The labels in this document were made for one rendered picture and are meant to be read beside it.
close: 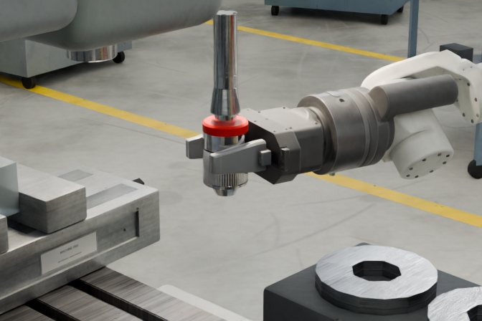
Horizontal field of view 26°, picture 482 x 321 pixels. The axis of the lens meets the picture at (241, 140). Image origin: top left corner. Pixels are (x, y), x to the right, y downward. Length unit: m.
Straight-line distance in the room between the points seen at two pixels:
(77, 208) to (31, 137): 3.65
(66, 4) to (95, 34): 0.06
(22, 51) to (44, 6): 4.73
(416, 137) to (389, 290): 0.42
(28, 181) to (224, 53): 0.31
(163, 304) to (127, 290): 0.06
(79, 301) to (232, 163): 0.25
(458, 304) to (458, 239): 3.04
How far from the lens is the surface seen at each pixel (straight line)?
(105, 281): 1.22
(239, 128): 1.05
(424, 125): 1.16
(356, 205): 4.01
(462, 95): 1.23
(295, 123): 1.09
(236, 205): 3.99
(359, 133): 1.11
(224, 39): 1.03
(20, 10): 0.78
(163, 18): 0.90
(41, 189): 1.19
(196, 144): 1.09
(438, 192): 4.19
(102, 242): 1.24
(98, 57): 0.96
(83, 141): 4.75
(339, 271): 0.78
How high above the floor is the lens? 1.52
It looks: 19 degrees down
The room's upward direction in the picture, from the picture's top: straight up
